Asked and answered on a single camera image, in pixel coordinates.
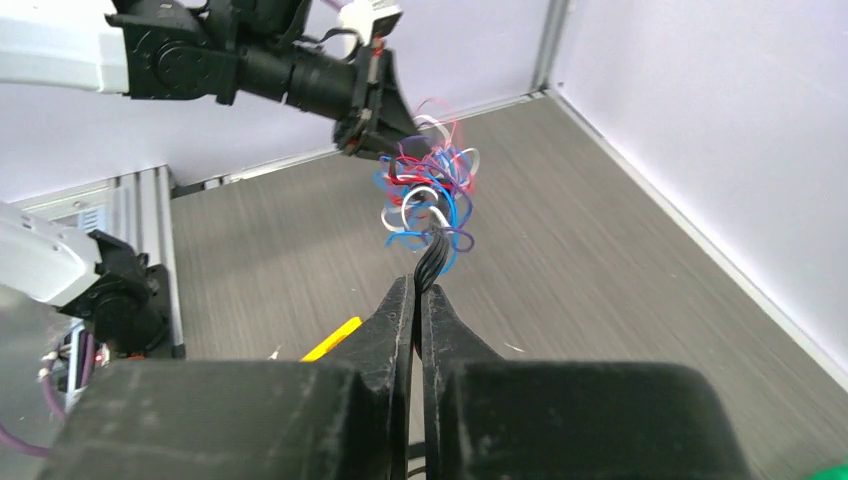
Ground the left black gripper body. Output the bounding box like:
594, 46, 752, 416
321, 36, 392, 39
333, 47, 419, 159

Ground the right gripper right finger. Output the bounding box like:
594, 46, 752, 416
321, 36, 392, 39
421, 284, 500, 480

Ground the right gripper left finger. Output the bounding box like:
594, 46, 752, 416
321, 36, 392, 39
334, 275, 415, 479

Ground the pink cable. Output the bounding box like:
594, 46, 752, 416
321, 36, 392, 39
410, 97, 482, 197

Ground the black cable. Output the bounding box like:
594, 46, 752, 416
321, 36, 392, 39
413, 225, 455, 296

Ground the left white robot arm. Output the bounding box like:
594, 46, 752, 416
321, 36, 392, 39
1, 1, 418, 159

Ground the green compartment bin tray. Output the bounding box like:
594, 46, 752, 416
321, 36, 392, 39
806, 461, 848, 480

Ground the yellow triangular plastic frame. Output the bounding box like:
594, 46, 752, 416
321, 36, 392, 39
300, 316, 363, 362

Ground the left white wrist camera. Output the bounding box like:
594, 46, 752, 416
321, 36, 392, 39
338, 0, 403, 45

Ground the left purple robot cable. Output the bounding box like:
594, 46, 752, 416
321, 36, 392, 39
0, 331, 97, 460

